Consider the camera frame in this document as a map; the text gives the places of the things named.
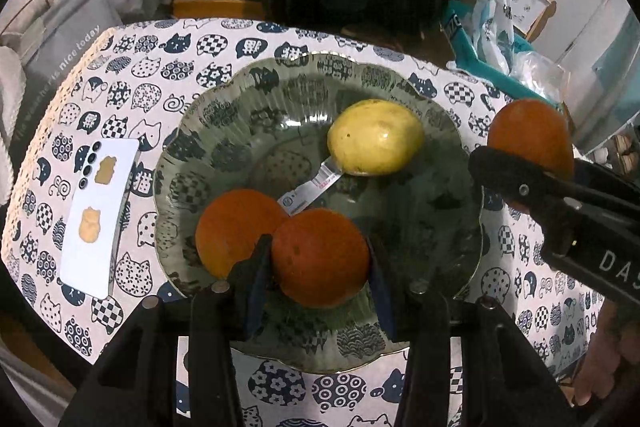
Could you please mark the grey fabric bag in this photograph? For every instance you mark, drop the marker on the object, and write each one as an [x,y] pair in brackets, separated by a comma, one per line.
[65,42]

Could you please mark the wooden drawer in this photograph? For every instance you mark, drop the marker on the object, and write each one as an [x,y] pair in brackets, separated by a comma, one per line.
[215,8]

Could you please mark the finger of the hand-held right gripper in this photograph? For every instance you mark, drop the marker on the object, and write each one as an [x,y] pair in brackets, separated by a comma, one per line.
[605,182]
[520,187]

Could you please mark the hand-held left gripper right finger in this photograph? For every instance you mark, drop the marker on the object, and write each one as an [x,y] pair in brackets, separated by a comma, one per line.
[382,292]

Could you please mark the green glass plate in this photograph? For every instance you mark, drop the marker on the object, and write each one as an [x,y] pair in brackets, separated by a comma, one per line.
[425,232]

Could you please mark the white phone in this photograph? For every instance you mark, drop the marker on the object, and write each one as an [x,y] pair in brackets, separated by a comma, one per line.
[95,217]

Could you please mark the person's right hand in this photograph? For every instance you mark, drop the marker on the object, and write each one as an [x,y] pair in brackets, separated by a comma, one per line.
[595,357]

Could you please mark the pale blue door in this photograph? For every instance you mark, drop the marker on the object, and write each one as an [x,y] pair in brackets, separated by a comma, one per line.
[590,32]

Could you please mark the yellow lemon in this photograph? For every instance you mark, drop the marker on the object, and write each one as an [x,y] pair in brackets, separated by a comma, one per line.
[375,138]

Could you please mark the large orange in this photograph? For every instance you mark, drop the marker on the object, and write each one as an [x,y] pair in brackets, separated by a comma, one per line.
[230,237]

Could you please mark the small orange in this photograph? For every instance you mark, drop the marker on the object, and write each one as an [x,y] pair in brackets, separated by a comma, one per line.
[317,257]
[530,137]

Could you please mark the cat print tablecloth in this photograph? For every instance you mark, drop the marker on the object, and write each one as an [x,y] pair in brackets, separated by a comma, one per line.
[150,57]

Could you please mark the white barcode sticker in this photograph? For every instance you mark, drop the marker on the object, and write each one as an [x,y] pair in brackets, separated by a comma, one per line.
[310,192]

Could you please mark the clear plastic bag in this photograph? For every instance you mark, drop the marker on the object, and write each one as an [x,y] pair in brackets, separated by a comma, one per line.
[537,74]

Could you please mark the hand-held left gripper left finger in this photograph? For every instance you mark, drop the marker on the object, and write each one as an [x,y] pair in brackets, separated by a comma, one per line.
[257,287]

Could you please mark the white patterned bin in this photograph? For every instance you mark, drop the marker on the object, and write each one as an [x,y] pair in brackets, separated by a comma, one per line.
[525,4]

